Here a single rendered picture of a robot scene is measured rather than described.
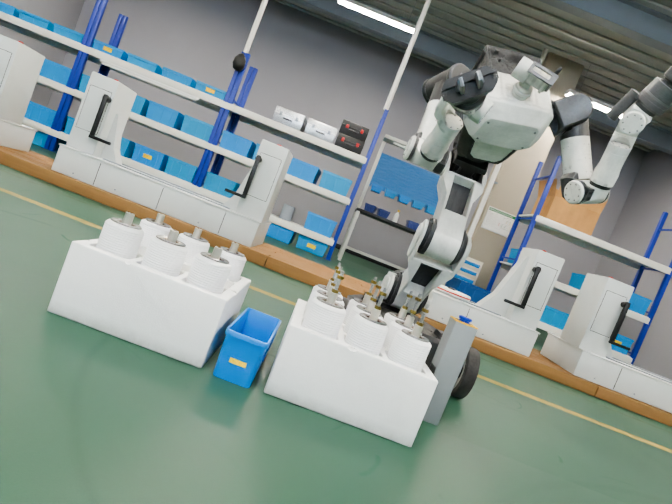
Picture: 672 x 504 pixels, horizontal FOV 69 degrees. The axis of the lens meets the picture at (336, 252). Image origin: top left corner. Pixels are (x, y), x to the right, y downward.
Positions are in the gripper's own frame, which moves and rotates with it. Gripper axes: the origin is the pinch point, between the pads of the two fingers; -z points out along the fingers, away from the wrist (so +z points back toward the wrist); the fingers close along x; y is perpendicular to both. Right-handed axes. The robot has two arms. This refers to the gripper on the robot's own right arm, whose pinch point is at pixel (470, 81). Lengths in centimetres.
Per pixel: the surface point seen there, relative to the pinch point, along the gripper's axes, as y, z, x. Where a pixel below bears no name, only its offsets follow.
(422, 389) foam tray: 66, 3, -30
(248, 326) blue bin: 43, 18, -77
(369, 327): 48, 3, -38
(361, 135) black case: -71, 484, -93
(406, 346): 55, 6, -31
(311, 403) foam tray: 61, -4, -56
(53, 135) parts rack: -177, 395, -436
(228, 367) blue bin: 46, -10, -71
